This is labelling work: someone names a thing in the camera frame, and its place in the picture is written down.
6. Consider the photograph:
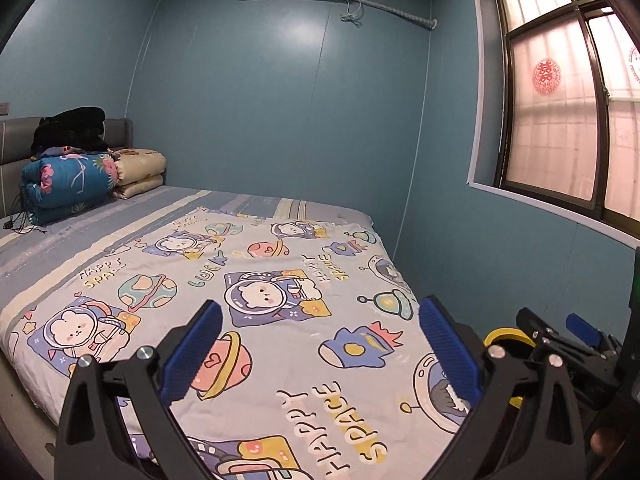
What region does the yellow rimmed black trash bin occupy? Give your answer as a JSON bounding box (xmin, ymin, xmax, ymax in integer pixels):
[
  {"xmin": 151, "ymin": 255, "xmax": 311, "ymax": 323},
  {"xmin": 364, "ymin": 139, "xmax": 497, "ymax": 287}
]
[{"xmin": 484, "ymin": 327, "xmax": 535, "ymax": 410}]

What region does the right hand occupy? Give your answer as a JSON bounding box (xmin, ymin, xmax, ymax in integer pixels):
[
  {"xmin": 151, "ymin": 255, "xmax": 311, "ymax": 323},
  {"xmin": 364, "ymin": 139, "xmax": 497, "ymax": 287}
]
[{"xmin": 590, "ymin": 428, "xmax": 626, "ymax": 460}]

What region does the cartoon space print bedspread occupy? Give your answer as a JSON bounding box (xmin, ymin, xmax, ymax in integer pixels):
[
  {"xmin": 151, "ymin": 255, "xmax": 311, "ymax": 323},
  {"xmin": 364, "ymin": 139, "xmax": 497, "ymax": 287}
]
[{"xmin": 1, "ymin": 188, "xmax": 470, "ymax": 479}]

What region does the beige folded pillow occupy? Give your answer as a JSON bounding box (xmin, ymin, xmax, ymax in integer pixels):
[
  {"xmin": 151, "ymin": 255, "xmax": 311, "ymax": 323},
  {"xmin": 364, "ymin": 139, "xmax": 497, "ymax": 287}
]
[{"xmin": 113, "ymin": 148, "xmax": 166, "ymax": 200}]

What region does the blue floral folded quilt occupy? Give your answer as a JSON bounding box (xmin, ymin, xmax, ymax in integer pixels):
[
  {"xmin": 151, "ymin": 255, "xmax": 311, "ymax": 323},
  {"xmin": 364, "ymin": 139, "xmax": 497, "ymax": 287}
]
[{"xmin": 20, "ymin": 153, "xmax": 118, "ymax": 226}]

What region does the black clothing pile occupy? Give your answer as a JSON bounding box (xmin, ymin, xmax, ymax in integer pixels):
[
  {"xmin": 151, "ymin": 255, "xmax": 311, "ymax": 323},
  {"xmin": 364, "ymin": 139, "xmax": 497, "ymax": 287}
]
[{"xmin": 30, "ymin": 106, "xmax": 108, "ymax": 157}]

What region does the grey padded headboard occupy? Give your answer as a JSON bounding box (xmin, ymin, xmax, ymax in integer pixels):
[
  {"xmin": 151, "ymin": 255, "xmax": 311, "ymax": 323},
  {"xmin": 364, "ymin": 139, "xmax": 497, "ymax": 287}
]
[{"xmin": 0, "ymin": 117, "xmax": 134, "ymax": 218}]

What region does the air conditioner pipe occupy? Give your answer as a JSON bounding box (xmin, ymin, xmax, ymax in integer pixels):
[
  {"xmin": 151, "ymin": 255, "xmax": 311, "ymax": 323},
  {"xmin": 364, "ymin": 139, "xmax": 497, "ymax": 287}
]
[{"xmin": 341, "ymin": 0, "xmax": 438, "ymax": 30}]

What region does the black charging cable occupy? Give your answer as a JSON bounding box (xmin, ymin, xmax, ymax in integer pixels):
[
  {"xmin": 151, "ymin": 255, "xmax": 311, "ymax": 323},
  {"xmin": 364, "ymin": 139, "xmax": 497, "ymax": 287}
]
[{"xmin": 2, "ymin": 194, "xmax": 47, "ymax": 236}]

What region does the window with brown frame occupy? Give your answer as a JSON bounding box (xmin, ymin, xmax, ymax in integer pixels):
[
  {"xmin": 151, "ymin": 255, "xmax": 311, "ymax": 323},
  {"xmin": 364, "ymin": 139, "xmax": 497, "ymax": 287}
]
[{"xmin": 466, "ymin": 0, "xmax": 639, "ymax": 247}]

